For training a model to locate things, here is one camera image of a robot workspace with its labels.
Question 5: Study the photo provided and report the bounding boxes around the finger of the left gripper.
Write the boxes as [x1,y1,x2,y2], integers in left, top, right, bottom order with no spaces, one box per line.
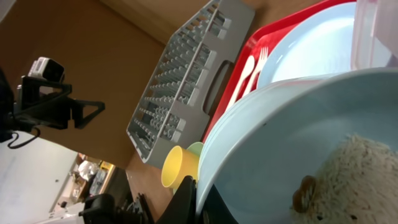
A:
[71,100,105,129]

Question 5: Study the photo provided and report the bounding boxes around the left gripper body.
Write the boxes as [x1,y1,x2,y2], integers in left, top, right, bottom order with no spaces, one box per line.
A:
[14,76,72,129]

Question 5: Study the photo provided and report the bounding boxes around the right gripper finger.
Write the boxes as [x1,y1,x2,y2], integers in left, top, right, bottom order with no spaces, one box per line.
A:
[156,175,197,224]

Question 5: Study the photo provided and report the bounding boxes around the yellow plastic cup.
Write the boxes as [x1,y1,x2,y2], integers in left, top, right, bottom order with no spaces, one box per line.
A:
[161,146,199,189]

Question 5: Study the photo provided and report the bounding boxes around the small light blue bowl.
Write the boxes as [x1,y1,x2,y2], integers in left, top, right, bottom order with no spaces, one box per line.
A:
[195,68,397,223]

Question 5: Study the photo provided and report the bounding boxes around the white plastic spoon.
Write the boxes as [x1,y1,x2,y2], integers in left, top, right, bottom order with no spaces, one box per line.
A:
[226,55,255,110]

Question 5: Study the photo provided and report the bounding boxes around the rice and food leftovers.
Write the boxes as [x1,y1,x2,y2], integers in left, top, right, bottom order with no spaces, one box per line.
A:
[290,135,397,224]

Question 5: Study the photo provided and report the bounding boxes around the white plastic fork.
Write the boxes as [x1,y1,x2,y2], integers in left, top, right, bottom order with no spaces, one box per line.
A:
[243,47,269,96]

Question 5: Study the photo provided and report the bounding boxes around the large light blue plate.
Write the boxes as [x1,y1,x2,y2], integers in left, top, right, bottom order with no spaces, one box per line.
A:
[257,2,356,88]

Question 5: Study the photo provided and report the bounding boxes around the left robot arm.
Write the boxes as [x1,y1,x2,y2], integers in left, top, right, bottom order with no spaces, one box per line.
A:
[1,72,105,149]

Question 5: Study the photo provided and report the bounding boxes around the grey dishwasher rack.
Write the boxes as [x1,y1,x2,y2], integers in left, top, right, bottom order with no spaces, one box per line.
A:
[126,0,256,168]

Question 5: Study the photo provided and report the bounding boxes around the red plastic tray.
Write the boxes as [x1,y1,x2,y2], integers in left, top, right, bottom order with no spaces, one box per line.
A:
[201,0,354,142]

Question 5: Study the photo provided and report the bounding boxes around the clear plastic bin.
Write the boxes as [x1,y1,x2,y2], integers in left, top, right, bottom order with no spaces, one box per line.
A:
[351,0,397,70]

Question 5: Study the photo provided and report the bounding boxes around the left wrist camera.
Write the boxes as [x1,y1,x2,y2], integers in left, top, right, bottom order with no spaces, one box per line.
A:
[28,57,65,83]

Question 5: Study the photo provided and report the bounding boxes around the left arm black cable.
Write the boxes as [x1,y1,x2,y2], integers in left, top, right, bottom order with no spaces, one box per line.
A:
[6,126,42,149]

